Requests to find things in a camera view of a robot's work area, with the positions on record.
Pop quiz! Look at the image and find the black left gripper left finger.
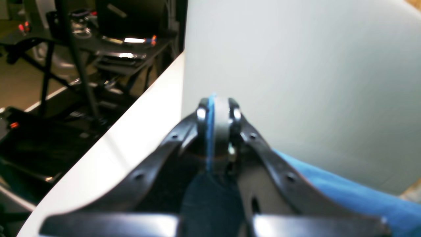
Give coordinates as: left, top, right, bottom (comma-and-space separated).
39, 98, 209, 237

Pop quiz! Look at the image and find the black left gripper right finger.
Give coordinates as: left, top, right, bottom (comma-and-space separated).
212, 96, 391, 237

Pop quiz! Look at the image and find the white tray at corner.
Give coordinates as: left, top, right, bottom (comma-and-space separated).
182, 0, 421, 195

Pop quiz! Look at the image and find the dark blue t-shirt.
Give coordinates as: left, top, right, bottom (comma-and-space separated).
183, 131, 420, 237

